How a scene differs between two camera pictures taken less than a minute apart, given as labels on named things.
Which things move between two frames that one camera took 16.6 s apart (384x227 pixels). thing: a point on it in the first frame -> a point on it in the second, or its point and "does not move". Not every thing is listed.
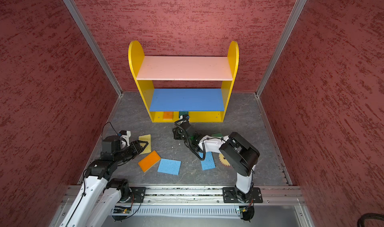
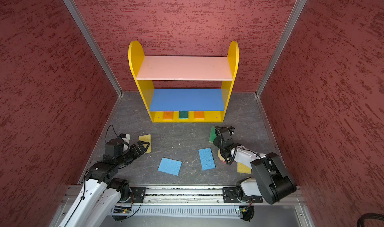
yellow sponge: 146,138 does not move
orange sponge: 149,161 -> 199,115
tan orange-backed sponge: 168,115 does not move
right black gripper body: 180,134 -> 217,141
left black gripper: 137,149 does not move
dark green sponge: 181,113 does not move
